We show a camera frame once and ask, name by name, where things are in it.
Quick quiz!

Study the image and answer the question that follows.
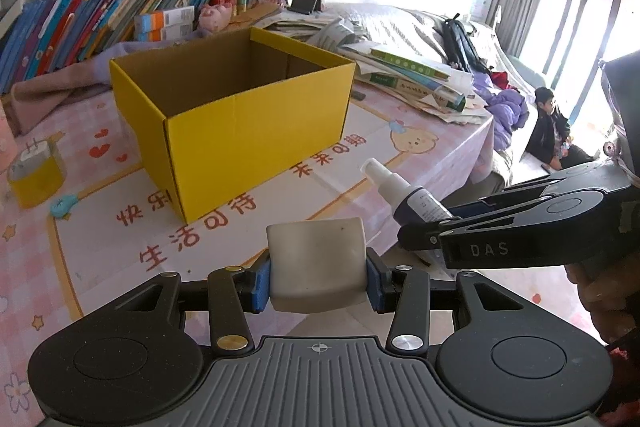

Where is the person's right hand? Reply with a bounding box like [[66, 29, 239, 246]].
[[567, 252, 640, 348]]

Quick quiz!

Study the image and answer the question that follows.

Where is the orange and blue carton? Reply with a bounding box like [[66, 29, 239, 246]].
[[134, 6, 196, 30], [134, 24, 193, 42]]

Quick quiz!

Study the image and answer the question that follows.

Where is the purple clothing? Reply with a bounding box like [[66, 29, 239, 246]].
[[472, 72, 531, 152]]

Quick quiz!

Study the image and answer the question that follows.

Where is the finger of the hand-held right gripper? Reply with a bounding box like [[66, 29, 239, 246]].
[[398, 191, 608, 252], [447, 163, 618, 220]]

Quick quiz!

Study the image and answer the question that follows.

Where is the black backpack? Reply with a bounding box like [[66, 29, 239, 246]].
[[440, 14, 493, 75]]

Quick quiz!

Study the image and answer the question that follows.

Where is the yellow tape roll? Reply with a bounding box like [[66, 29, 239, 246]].
[[6, 139, 68, 208]]

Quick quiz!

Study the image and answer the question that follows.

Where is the white spray bottle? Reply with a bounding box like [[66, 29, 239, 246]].
[[362, 158, 453, 233]]

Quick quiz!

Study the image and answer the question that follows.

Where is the white plug charger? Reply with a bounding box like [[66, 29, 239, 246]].
[[15, 138, 60, 175]]

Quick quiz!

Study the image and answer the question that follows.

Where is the pink cloth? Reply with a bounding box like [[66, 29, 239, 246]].
[[10, 57, 116, 138]]

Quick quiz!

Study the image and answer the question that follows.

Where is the white rectangular block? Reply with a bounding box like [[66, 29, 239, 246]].
[[265, 217, 368, 314]]

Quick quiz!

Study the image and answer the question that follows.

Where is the pink checked printed tablecloth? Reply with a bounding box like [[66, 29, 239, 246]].
[[0, 77, 501, 408]]

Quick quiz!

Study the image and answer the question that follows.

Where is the yellow cardboard box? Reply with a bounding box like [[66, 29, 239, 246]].
[[109, 26, 357, 224]]

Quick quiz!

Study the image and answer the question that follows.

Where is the pink pig plush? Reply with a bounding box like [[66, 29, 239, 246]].
[[197, 3, 236, 32]]

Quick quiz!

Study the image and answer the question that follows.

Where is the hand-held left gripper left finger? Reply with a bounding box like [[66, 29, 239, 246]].
[[117, 252, 273, 355]]

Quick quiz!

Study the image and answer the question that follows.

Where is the grey curtain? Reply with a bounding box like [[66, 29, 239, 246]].
[[487, 0, 561, 78]]

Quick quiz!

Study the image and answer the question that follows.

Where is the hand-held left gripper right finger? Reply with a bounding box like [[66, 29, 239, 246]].
[[365, 249, 526, 356]]

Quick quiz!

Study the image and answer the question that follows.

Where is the row of colourful books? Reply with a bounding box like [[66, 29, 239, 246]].
[[0, 0, 223, 95]]

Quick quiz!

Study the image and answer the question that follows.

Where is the pile of papers and books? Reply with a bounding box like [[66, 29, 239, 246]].
[[255, 7, 493, 125]]

